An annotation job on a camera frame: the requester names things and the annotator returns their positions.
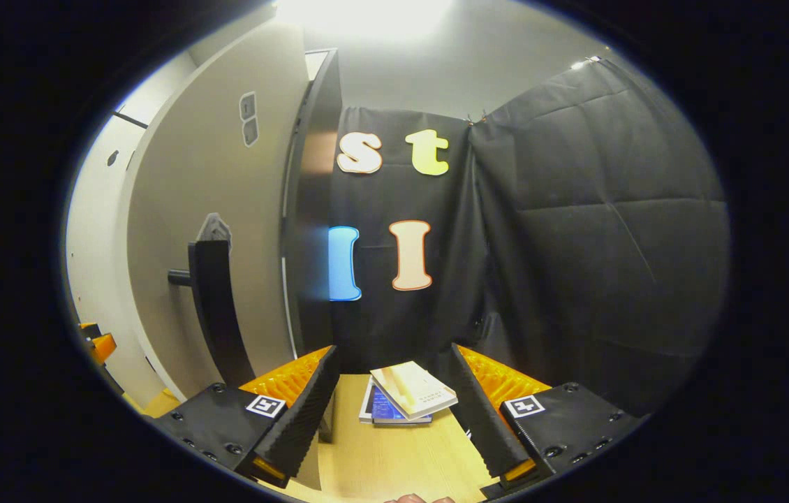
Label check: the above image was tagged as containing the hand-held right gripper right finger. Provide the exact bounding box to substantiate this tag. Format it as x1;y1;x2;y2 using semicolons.
448;342;650;501

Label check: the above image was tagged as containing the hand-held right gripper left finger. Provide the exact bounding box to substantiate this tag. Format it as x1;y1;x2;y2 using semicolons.
152;344;341;490

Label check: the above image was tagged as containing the white shoe cabinet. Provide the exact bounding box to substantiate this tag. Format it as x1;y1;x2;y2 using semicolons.
280;48;344;358

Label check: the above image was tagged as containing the beige book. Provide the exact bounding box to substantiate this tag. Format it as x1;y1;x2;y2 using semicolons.
370;360;459;421

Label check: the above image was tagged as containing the blue book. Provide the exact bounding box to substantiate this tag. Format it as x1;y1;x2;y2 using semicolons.
365;381;433;424

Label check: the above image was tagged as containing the black backdrop cloth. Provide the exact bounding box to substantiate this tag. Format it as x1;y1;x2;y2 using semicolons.
327;56;732;420

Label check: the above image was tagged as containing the ceiling light panel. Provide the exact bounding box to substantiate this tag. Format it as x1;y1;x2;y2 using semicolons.
274;0;452;41

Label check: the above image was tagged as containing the black door handle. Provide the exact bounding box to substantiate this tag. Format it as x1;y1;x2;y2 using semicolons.
168;240;256;389

